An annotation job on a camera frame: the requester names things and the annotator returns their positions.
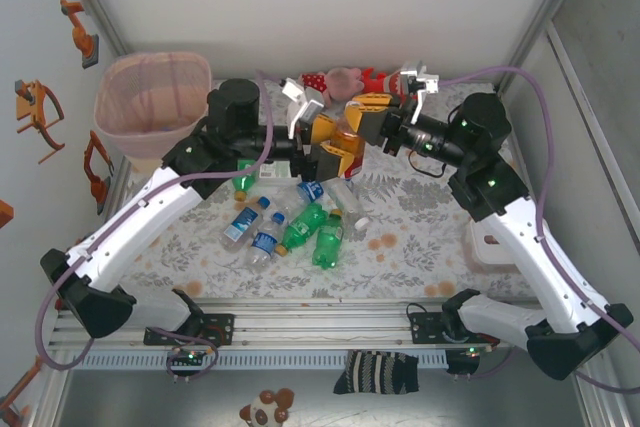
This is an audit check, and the red label tea bottle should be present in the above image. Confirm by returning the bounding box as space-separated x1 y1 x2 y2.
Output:
333 101 367 183

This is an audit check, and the blue label bottle white cap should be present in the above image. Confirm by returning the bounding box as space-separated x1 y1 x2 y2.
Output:
272 179 326 218

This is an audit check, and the slender clear bottle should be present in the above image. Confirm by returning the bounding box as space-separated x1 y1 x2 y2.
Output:
327 179 372 229

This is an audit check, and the clear bottle green white label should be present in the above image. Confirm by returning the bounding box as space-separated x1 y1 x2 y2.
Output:
255 159 296 182

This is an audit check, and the green bottle yellow cap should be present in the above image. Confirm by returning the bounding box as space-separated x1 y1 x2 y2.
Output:
273 203 330 256
310 209 346 271
232 159 260 203

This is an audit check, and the pink mesh bin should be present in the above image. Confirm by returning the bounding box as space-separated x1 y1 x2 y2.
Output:
93 50 212 173

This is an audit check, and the red plush shark toy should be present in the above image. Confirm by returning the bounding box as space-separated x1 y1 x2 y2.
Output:
360 66 407 97

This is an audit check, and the pink plush pig toy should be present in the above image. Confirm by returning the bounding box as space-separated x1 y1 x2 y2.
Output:
298 65 365 103

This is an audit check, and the floral tablecloth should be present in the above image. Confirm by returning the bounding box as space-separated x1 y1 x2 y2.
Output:
117 77 556 301

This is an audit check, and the white square plastic box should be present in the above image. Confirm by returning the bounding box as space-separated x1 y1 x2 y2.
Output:
464 221 524 276

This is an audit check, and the black beige striped sock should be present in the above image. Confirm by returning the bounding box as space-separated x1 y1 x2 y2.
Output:
332 349 420 396

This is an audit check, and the brown white plush toy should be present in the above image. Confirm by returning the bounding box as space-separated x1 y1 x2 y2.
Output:
238 387 296 427

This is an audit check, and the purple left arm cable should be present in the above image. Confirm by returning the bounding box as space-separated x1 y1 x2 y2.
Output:
39 69 275 384

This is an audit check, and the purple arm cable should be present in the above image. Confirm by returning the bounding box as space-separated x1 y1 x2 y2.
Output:
39 69 275 384
438 64 640 393

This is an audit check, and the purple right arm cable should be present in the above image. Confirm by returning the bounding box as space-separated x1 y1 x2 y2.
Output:
438 64 640 393

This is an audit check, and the aluminium rail frame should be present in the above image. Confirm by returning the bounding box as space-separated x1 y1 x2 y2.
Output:
49 295 599 351

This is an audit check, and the white slotted cable duct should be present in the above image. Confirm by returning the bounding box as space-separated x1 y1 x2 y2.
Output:
74 348 450 372

